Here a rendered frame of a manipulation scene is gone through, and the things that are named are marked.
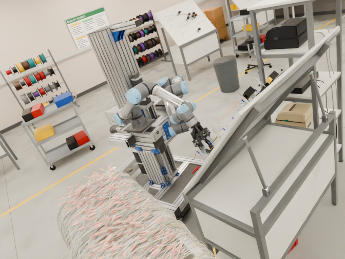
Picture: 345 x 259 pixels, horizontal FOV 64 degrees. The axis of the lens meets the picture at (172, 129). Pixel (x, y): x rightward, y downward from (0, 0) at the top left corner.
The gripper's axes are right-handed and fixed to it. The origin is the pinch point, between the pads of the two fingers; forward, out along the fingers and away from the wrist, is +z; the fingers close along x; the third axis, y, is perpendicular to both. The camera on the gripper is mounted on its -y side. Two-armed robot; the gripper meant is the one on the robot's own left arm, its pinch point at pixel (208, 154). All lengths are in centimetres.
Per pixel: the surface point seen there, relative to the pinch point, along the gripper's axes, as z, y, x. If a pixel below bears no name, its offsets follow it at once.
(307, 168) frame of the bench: 39, -38, 46
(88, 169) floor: -115, -95, -261
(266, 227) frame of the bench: 60, 11, 17
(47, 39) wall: -574, -206, -387
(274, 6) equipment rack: -74, -31, 93
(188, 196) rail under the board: 20.2, 10.8, -25.1
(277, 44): -59, -56, 76
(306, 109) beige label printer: -9, -99, 60
